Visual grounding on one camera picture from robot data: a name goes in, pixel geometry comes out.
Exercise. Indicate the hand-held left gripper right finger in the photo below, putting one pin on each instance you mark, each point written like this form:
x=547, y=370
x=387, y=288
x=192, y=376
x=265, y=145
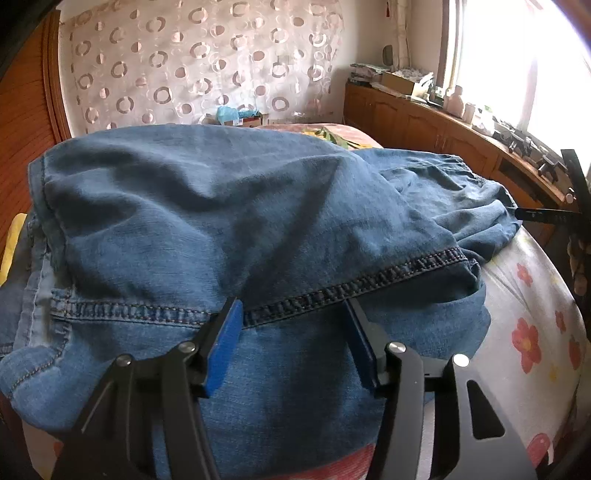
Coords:
x=362, y=350

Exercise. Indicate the open cardboard box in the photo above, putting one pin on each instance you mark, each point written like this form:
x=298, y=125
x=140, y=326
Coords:
x=401, y=84

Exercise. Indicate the yellow plush toy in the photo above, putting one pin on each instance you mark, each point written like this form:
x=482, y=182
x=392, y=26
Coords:
x=11, y=244

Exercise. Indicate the circle patterned wall cloth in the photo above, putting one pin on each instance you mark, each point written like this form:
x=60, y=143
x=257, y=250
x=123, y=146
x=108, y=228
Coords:
x=184, y=60

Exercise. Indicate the folded floral fabric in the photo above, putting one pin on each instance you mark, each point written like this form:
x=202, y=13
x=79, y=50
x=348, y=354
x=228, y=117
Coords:
x=415, y=74

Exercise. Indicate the black hand-held device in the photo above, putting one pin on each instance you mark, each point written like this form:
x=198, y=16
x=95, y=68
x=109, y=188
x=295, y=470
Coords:
x=515, y=141
x=551, y=168

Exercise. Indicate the pile of folded cloths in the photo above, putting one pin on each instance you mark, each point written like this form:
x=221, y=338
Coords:
x=364, y=74

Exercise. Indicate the window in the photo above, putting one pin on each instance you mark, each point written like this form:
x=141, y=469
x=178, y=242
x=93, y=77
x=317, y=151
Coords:
x=508, y=60

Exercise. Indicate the blue denim pants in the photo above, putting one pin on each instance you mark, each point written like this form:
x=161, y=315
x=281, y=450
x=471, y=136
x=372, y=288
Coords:
x=207, y=207

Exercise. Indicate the white cup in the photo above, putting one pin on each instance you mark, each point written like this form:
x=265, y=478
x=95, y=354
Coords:
x=469, y=113

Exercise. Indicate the floral blanket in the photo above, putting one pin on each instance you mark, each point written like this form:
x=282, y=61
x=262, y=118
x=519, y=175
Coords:
x=341, y=136

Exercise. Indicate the wooden slatted wardrobe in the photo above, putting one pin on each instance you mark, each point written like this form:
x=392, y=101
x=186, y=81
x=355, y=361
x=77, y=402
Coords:
x=27, y=129

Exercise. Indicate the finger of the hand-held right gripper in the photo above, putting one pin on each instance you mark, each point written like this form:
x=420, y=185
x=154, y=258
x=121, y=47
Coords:
x=545, y=215
x=577, y=175

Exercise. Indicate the patterned window curtain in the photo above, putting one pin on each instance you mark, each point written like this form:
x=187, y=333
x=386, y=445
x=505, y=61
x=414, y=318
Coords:
x=401, y=32

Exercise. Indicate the crumpled white tissue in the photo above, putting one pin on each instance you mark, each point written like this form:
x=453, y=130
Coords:
x=483, y=125

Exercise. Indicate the dark oval wall ornament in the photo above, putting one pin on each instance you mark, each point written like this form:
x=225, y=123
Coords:
x=388, y=55

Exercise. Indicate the green lidded bottle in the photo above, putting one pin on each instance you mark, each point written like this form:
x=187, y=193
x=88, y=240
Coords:
x=488, y=112

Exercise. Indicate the wooden cabinet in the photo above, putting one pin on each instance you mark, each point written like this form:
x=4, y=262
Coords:
x=415, y=124

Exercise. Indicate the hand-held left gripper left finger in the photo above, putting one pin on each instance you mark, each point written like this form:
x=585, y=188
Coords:
x=226, y=341

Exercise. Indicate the strawberry print bed sheet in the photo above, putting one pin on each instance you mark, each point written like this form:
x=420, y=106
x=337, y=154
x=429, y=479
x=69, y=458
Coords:
x=531, y=300

